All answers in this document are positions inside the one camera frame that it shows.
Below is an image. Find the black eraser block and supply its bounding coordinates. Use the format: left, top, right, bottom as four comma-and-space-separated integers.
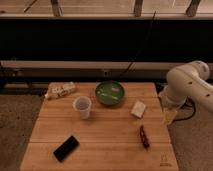
53, 136, 79, 162

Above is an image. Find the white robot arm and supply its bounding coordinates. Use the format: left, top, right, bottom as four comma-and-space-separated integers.
158, 61, 213, 125

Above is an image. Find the white sponge block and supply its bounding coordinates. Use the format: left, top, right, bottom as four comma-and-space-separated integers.
131, 101, 146, 118

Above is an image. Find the green bowl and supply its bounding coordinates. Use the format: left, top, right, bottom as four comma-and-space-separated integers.
95, 80, 125, 106

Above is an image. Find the white crumpled wrapper package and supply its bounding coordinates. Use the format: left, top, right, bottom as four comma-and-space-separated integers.
45, 82, 76, 100

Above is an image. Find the black cable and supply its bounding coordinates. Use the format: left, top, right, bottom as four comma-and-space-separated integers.
117, 10, 158, 80

